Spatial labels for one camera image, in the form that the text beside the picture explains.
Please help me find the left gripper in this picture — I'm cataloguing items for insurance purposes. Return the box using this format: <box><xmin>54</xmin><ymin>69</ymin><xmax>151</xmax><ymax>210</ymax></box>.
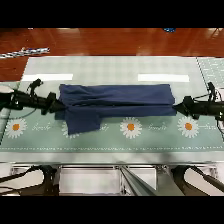
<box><xmin>40</xmin><ymin>91</ymin><xmax>67</xmax><ymax>116</ymax></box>

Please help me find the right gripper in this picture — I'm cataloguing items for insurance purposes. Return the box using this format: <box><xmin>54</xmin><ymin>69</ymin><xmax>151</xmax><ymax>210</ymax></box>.
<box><xmin>172</xmin><ymin>95</ymin><xmax>201</xmax><ymax>121</ymax></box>

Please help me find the dark blue T-shirt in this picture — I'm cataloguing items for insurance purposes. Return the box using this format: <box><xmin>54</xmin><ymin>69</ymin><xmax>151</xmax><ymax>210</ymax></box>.
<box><xmin>54</xmin><ymin>83</ymin><xmax>178</xmax><ymax>136</ymax></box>

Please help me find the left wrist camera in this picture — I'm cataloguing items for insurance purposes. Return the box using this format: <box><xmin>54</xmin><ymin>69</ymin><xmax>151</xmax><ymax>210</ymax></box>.
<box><xmin>27</xmin><ymin>78</ymin><xmax>45</xmax><ymax>96</ymax></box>

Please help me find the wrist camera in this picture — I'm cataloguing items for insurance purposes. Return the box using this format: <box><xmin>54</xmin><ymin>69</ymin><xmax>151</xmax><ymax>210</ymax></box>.
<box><xmin>206</xmin><ymin>81</ymin><xmax>218</xmax><ymax>102</ymax></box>
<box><xmin>27</xmin><ymin>78</ymin><xmax>45</xmax><ymax>96</ymax></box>

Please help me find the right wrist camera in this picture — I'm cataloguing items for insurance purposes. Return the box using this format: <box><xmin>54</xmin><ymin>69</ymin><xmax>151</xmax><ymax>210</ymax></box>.
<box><xmin>206</xmin><ymin>81</ymin><xmax>218</xmax><ymax>102</ymax></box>

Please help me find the black cable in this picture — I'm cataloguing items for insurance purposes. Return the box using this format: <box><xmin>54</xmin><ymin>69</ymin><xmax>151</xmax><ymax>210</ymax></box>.
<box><xmin>9</xmin><ymin>108</ymin><xmax>38</xmax><ymax>120</ymax></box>

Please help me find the silver frame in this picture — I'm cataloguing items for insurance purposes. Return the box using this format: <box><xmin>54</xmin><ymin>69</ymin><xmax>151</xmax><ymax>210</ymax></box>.
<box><xmin>0</xmin><ymin>161</ymin><xmax>224</xmax><ymax>197</ymax></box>

